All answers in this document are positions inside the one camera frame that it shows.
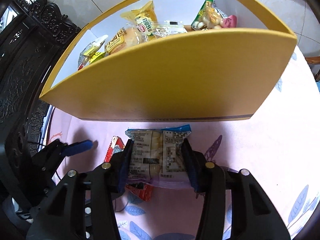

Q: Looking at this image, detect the small round bread packet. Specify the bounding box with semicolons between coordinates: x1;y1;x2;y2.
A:
104;27;148;57

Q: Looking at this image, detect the green white small packet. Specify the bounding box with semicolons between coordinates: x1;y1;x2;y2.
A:
78;35;108;69

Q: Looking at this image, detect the yellow cake packet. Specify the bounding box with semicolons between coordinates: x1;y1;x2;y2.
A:
120;0;160;37

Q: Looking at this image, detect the dark carved wooden furniture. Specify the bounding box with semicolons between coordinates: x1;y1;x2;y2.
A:
0;0;83;205

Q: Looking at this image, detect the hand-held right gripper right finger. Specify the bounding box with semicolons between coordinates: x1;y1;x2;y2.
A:
181;137;292;240

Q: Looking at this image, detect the blue snack packet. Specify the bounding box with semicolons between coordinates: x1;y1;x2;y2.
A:
125;124;192;188

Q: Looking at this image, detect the red snack packet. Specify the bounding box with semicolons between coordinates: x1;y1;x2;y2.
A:
104;136;154;202

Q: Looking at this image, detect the clear snack packet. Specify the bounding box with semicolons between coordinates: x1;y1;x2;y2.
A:
150;20;188;39

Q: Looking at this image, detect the pink leaf-print tablecloth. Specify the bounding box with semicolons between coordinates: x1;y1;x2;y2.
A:
42;45;320;240

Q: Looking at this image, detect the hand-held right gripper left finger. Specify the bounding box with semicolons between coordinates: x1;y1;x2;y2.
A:
26;138;134;240

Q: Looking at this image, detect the yellow cardboard box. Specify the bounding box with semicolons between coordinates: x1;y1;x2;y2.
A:
39;0;298;122

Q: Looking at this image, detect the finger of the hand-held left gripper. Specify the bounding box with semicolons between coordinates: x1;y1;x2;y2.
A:
45;139;93;160

